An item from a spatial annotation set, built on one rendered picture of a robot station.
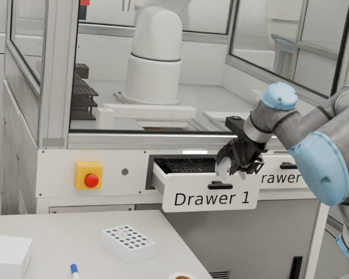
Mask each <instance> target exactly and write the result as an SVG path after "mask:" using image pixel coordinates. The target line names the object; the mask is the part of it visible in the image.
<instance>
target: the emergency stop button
mask: <svg viewBox="0 0 349 279"><path fill-rule="evenodd" d="M84 183H85V185H86V186H87V187H89V188H93V187H95V186H97V185H98V183H99V179H98V177H97V175H95V174H88V175H87V176H86V177H85V179H84Z"/></svg>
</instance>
